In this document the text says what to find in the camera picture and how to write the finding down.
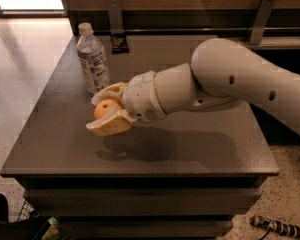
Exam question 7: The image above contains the left metal bracket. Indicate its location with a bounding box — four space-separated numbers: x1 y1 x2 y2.
107 0 124 34

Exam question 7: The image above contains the metal bracket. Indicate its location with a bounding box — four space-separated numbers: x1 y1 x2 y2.
247 0 276 45
107 0 124 34

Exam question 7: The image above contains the black white striped tool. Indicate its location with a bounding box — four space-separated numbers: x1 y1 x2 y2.
250 215 300 240

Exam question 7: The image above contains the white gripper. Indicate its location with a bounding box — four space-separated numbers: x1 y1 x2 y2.
86 71 166 136

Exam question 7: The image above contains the clear plastic water bottle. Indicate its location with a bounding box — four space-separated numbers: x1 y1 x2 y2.
77 23 111 95

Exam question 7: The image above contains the orange fruit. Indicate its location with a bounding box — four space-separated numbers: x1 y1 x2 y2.
94 98 121 120

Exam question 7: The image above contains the grey drawer cabinet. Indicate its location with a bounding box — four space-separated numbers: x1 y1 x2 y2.
1 47 279 240

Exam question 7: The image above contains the green snack package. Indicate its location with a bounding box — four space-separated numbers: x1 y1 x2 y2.
32 217 66 240

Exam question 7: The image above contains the black wire basket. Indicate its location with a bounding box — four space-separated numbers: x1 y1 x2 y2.
0 190 48 240

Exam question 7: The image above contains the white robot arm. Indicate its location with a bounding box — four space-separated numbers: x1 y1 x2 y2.
86 38 300 136

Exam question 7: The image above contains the right metal bracket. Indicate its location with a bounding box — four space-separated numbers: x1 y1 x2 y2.
247 0 276 45

